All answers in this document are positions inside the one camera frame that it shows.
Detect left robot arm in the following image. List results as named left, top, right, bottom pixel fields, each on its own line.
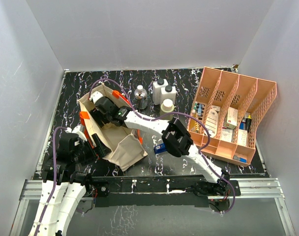
left=29, top=133, right=111, bottom=236

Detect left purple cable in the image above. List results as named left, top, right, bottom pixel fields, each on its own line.
left=31, top=126, right=68, bottom=236

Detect red white box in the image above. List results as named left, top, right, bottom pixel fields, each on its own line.
left=224, top=107, right=238, bottom=129

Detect clear bottle silver cap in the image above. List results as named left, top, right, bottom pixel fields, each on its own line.
left=134, top=85, right=148, bottom=110

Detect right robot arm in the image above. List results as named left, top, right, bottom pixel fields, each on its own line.
left=89, top=92, right=230, bottom=195

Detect white medicine box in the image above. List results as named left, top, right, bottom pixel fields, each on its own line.
left=205, top=108, right=219, bottom=138

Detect pink desk organizer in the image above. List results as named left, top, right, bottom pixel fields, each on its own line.
left=187, top=67, right=277, bottom=167

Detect yellow highlighter marker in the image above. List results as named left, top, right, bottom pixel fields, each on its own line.
left=245, top=114, right=252, bottom=132

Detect metal base rail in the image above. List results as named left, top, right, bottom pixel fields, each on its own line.
left=19, top=176, right=285, bottom=208

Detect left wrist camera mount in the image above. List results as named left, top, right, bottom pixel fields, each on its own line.
left=66, top=124, right=87, bottom=142

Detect white square bottle black cap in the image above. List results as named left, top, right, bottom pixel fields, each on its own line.
left=152, top=78, right=168, bottom=105

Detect purple cable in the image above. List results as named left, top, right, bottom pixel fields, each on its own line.
left=31, top=126, right=68, bottom=236
left=88, top=78, right=236, bottom=214

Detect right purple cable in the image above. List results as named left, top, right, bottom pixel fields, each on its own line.
left=88, top=78, right=236, bottom=214

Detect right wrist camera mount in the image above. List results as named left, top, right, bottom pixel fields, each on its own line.
left=89, top=91, right=104, bottom=103

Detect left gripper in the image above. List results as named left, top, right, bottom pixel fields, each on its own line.
left=72, top=133, right=111, bottom=165

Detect yellow spiral notebook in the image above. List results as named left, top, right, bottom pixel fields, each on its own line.
left=190, top=119, right=201, bottom=134

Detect green bottle white cap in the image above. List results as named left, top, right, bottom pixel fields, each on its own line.
left=160, top=99, right=175, bottom=120

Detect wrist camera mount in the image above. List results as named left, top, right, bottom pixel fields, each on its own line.
left=66, top=124, right=87, bottom=142
left=89, top=91, right=104, bottom=103

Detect canvas tote bag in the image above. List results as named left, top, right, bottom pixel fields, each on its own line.
left=78, top=93, right=148, bottom=171

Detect blue small bottle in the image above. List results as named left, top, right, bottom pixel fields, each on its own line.
left=196, top=103, right=204, bottom=117

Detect orange bag handle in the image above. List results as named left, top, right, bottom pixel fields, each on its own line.
left=78, top=86, right=143, bottom=151

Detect blue stapler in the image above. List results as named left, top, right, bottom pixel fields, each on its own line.
left=153, top=143, right=167, bottom=154

